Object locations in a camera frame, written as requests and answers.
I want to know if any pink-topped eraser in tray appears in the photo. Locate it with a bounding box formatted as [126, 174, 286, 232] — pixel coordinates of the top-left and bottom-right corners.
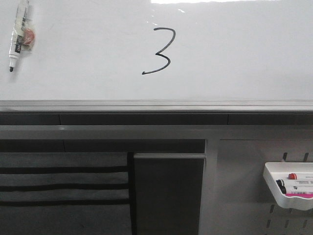
[285, 193, 313, 198]

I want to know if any black-capped marker upper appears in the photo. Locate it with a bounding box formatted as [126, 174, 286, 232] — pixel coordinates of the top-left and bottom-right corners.
[275, 179, 313, 187]

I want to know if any black-capped marker lower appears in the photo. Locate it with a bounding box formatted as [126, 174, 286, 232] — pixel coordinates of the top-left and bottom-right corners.
[279, 186, 313, 194]

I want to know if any black-capped marker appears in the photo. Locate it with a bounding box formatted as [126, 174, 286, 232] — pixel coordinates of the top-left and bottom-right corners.
[275, 179, 313, 187]
[279, 186, 313, 194]

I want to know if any white plastic pegboard tray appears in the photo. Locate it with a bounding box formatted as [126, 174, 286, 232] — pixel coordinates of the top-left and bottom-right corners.
[263, 162, 313, 211]

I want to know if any grey metal pegboard panel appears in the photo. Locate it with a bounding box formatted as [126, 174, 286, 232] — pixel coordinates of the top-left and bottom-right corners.
[213, 140, 313, 235]

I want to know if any dark grey upright panel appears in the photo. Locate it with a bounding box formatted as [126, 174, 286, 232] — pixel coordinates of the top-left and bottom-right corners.
[134, 153, 205, 235]

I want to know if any grey fabric black-striped organizer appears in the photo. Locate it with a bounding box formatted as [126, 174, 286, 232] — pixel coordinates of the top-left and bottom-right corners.
[0, 153, 137, 235]

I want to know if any grey metal frame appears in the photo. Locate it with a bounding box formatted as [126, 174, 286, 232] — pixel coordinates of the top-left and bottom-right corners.
[0, 125, 313, 235]

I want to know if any white black-tipped whiteboard marker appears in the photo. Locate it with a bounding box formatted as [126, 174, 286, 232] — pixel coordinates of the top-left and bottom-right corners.
[9, 0, 35, 72]

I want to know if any white whiteboard with aluminium frame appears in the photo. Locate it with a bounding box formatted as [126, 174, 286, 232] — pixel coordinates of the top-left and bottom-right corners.
[0, 0, 313, 112]

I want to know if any red-capped marker in tray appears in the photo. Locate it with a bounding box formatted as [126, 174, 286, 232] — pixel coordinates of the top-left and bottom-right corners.
[288, 173, 313, 181]

